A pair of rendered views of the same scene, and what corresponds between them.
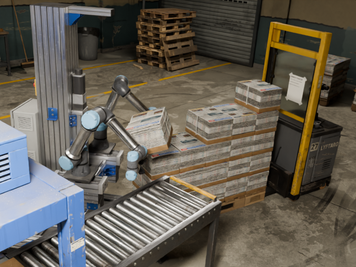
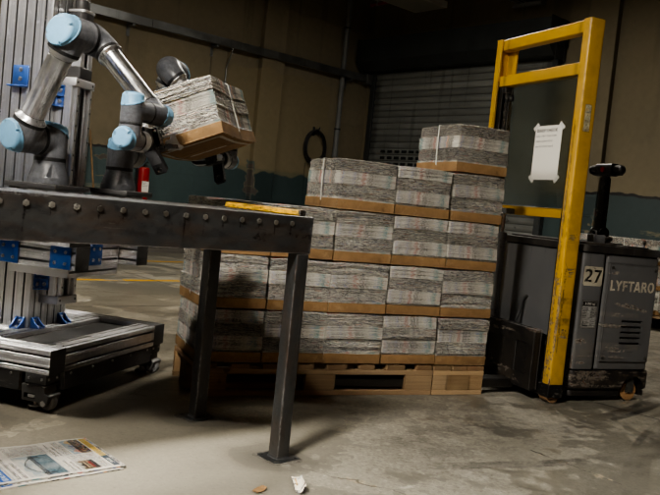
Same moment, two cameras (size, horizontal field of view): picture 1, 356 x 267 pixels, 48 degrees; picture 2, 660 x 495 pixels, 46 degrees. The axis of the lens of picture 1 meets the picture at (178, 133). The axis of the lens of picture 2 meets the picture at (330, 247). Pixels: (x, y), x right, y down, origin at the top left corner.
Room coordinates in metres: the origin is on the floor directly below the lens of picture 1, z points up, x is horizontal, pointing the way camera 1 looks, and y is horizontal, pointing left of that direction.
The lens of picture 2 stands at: (-0.03, -0.82, 0.84)
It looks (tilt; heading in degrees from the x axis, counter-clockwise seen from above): 3 degrees down; 9
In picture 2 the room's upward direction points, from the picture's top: 6 degrees clockwise
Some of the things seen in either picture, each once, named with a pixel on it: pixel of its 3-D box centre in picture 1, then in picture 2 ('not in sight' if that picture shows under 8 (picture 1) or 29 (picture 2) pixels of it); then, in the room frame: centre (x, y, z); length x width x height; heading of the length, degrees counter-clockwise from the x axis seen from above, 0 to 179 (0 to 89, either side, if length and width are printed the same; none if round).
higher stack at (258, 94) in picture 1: (250, 143); (450, 257); (3.94, -0.79, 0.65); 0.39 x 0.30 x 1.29; 33
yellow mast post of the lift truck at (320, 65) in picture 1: (308, 119); (571, 203); (3.90, -1.33, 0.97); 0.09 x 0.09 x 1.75; 33
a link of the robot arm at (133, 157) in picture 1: (133, 159); (136, 109); (2.48, 0.29, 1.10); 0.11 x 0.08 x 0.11; 162
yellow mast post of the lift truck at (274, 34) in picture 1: (264, 100); (490, 198); (4.45, -0.97, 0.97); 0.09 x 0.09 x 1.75; 33
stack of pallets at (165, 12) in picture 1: (165, 36); not in sight; (10.33, 0.48, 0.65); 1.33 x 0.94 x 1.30; 145
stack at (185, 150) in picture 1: (193, 176); (311, 297); (3.54, -0.18, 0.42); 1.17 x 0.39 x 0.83; 123
